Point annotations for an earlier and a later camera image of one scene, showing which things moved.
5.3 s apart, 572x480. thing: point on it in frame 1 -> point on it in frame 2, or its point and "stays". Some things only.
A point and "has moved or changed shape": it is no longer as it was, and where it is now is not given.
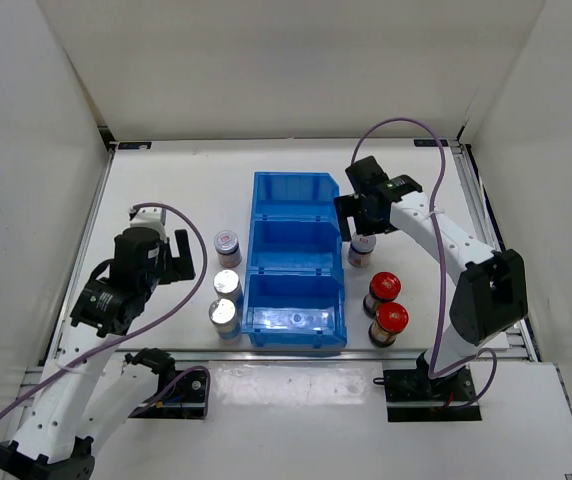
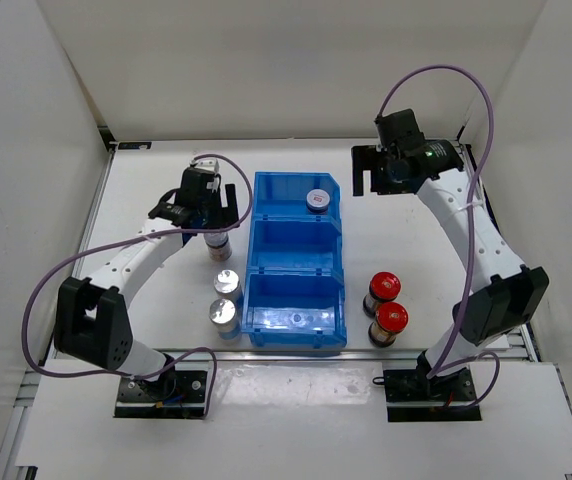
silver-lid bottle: x=223 y=314 stays
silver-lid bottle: x=226 y=284 stays
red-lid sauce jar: x=384 y=287 stays
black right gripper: x=347 y=206 -> x=366 y=158
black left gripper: x=182 y=265 -> x=225 y=215
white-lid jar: x=360 y=250 -> x=317 y=201
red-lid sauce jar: x=391 y=319 stays
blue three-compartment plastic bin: x=295 y=292 stays
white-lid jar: x=226 y=245 has moved or changed shape
